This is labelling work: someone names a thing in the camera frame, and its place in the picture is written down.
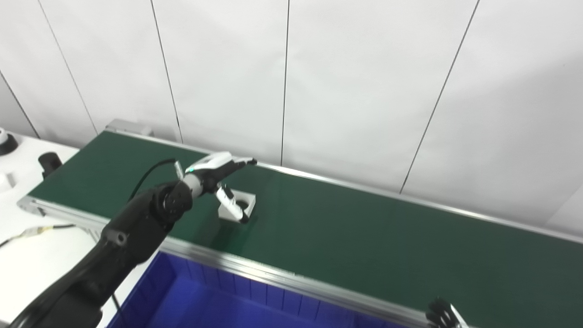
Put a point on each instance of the white square part round hole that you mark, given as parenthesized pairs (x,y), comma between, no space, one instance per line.
(245,200)

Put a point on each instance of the blue plastic bin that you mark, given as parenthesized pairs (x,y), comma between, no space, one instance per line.
(205,300)

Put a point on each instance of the green conveyor belt aluminium frame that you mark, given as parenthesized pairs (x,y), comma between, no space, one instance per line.
(364,241)

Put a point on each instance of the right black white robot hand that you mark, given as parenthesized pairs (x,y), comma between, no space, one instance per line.
(444,316)

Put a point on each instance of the black white round device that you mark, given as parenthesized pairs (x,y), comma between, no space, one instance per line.
(6,143)

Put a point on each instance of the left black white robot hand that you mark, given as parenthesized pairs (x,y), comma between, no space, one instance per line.
(209,168)

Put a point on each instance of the black cylinder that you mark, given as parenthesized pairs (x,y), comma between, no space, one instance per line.
(49,161)

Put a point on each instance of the grey conveyor end housing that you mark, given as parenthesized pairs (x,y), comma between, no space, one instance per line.
(127,126)

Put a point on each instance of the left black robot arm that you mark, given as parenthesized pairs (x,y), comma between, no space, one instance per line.
(123,241)

